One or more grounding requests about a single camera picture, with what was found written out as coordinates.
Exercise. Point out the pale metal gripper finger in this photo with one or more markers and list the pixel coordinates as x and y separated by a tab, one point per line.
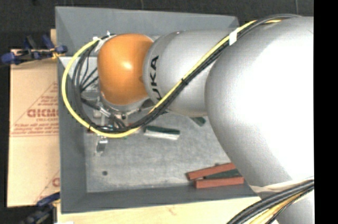
102	145

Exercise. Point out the grey metal bin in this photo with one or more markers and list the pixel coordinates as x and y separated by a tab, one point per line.
148	159

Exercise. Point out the brown cardboard board, red print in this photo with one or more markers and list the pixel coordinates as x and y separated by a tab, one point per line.
33	143

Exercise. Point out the red-brown flat block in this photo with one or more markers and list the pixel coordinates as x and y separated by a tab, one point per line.
211	171
219	182

